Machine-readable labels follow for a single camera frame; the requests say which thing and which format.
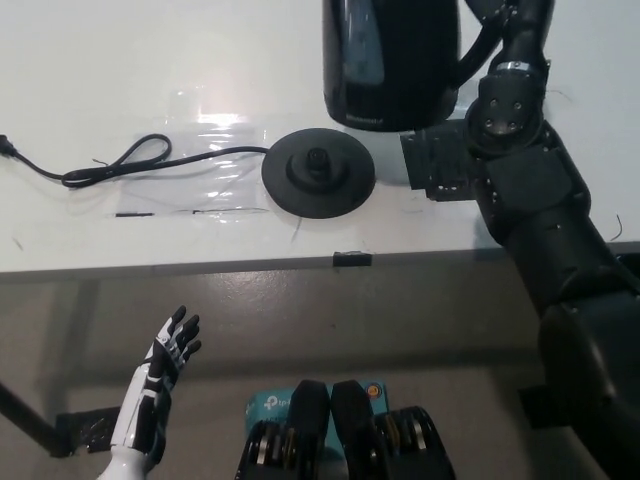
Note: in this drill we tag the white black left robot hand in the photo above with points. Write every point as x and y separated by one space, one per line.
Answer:
160 370

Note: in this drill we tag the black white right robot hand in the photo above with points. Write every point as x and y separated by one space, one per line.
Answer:
527 30

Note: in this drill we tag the black electric kettle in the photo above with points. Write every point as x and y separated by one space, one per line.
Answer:
395 65

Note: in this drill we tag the round black kettle base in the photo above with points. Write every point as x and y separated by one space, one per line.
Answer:
320 195

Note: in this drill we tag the teal tp-link box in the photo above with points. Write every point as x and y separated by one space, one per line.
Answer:
265 405

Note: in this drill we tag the black slanted table leg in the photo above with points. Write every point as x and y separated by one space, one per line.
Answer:
30 420

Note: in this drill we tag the black tape patch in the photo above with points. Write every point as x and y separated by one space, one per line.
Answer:
435 160

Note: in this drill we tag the clear plastic tape sheet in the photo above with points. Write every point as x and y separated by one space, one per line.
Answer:
220 185

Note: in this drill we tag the black robot torso blocks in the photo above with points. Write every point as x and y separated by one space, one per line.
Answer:
350 430

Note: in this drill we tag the small black tape tab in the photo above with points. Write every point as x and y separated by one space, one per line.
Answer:
352 259

